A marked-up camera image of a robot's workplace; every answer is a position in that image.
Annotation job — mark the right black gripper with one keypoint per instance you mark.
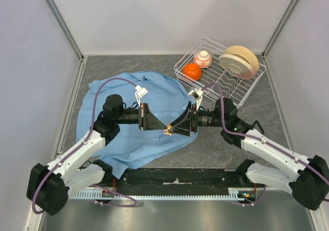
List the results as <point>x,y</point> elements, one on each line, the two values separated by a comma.
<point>183,128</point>

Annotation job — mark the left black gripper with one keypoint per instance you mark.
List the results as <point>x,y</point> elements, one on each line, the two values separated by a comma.
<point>150,122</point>

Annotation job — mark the red gold leaf brooch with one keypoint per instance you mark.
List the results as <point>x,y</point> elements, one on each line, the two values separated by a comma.
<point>167,131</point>

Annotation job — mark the light blue button shirt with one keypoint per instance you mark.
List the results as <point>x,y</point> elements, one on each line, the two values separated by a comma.
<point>133,148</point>

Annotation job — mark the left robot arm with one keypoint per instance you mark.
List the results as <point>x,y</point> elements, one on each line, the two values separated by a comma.
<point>50,186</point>

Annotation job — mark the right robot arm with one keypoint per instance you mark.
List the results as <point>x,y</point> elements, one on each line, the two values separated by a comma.
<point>305,178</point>

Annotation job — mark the orange bowl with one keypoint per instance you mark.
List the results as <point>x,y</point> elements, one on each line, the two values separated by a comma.
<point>192,71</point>

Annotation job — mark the white red patterned bowl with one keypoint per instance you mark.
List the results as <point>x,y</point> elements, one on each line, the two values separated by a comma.
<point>203,59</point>

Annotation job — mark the beige plate front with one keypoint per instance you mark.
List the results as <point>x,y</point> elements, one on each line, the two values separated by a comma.
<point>236,66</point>

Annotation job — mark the tan plate rear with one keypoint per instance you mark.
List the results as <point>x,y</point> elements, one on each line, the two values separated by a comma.
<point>245,54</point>

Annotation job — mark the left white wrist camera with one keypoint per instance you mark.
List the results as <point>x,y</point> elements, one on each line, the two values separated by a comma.
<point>139,93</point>

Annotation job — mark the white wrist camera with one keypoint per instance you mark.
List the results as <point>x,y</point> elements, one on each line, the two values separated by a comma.
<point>139,93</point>
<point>197,94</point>

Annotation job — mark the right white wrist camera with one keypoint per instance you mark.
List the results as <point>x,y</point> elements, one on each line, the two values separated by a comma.
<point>197,94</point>

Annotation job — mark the white wire dish rack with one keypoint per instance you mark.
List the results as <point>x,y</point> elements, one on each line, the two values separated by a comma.
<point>232,87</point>

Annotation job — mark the small black frame stand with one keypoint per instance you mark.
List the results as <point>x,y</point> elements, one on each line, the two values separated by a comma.
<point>257,124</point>

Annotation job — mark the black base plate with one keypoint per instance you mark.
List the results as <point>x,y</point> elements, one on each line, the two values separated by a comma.
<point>177,180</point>

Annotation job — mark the slotted cable duct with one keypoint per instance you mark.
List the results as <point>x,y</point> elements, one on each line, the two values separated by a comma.
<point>230,194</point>

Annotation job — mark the left aluminium frame post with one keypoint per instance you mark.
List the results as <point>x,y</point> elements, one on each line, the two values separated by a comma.
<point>63,26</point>

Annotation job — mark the aluminium frame post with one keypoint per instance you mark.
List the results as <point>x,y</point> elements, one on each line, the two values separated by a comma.
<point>280,26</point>
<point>63,26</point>

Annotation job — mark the right aluminium frame post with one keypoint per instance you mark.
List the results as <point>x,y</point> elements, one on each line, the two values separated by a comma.
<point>280,26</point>

